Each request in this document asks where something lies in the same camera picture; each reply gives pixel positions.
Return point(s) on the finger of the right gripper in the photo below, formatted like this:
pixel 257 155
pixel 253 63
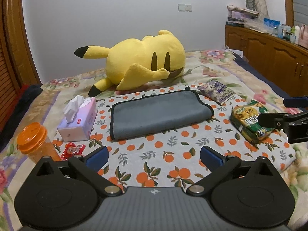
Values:
pixel 298 101

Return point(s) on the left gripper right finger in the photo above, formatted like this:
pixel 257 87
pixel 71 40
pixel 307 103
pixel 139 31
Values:
pixel 220 167

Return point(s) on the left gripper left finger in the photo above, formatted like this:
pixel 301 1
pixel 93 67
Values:
pixel 87 168

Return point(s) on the purple and grey towel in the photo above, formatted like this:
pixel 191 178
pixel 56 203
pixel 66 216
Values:
pixel 156 113

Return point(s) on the small red snack packet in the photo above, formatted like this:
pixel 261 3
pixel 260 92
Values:
pixel 72 149

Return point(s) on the wooden sideboard cabinet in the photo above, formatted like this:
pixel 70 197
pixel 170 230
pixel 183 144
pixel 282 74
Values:
pixel 279 61

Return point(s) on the green yellow chip bag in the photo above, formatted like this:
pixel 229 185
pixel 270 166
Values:
pixel 245 119

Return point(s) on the orange print white cloth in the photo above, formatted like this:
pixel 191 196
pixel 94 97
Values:
pixel 171 158

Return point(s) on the pink tissue box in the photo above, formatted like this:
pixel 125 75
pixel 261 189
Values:
pixel 79 117

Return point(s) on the pink bag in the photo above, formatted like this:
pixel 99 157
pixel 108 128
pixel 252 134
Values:
pixel 303 36

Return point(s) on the orange lidded plastic bottle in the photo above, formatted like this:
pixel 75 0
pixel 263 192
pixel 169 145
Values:
pixel 34 142

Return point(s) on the white lotion bottle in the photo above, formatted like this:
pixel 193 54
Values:
pixel 297 31

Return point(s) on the dark blue bed sheet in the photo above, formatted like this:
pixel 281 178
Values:
pixel 241 62

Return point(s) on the floral bed blanket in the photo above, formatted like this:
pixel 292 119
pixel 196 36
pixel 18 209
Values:
pixel 44 104

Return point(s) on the purple snack bag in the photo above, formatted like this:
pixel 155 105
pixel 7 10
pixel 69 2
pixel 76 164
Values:
pixel 216 91

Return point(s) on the white paper card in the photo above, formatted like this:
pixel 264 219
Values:
pixel 236 53

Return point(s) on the blue picture box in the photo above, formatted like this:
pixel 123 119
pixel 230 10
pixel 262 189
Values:
pixel 271 26

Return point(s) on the stack of papers and books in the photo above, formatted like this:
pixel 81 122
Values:
pixel 244 18

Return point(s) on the wooden slatted headboard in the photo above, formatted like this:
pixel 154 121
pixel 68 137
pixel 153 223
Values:
pixel 9 85

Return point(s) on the small grey desk fan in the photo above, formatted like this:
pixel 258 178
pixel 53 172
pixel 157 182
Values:
pixel 250 4

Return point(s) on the yellow Pikachu plush toy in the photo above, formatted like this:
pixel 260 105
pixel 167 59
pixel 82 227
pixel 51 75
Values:
pixel 132 63

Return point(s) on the white wall switch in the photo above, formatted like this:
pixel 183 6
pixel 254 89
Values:
pixel 184 7

